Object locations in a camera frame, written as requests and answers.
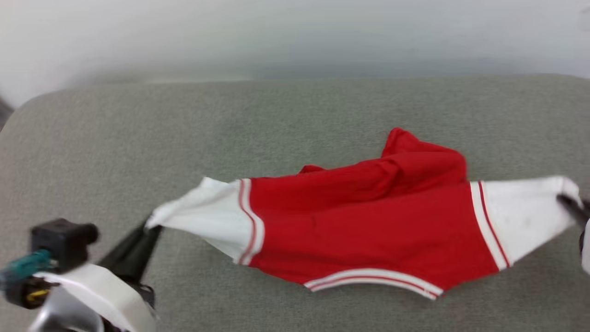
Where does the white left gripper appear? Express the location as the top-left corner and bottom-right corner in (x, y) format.
(35, 221), (163, 332)

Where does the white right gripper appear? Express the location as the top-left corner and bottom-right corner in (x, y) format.
(556, 194), (590, 276)

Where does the red and white shirt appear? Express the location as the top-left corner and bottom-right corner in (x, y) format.
(145, 128), (582, 301)

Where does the grey fabric sofa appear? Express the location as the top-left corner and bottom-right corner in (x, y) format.
(0, 74), (590, 332)

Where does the teal cable connector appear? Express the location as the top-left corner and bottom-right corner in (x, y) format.
(0, 250), (53, 283)

